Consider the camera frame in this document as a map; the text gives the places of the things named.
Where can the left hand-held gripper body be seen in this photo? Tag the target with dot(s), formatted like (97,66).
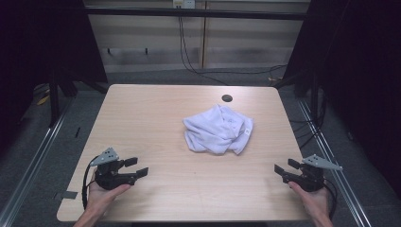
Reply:
(110,176)

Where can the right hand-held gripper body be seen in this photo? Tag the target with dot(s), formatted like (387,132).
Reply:
(310,179)

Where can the white towel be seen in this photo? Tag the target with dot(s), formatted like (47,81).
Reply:
(214,132)

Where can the person's right hand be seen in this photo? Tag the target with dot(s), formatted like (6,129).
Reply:
(315,201)

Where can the person's left hand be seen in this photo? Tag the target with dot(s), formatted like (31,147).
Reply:
(99,198)

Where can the grey tape piece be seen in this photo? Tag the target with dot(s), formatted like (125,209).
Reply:
(69,195)

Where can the small black floor piece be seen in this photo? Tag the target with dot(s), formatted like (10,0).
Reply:
(77,132)

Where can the yellow floor object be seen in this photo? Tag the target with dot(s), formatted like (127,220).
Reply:
(43,100)

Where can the black curtain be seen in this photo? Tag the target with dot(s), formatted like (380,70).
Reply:
(359,78)
(38,47)

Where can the metal floor rail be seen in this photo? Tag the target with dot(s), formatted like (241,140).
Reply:
(331,157)
(34,157)

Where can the black stand post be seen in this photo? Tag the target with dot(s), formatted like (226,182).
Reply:
(54,101)

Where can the black horizontal frame bar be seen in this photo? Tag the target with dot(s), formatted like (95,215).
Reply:
(189,13)

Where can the white wall socket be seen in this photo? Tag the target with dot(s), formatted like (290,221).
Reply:
(184,3)

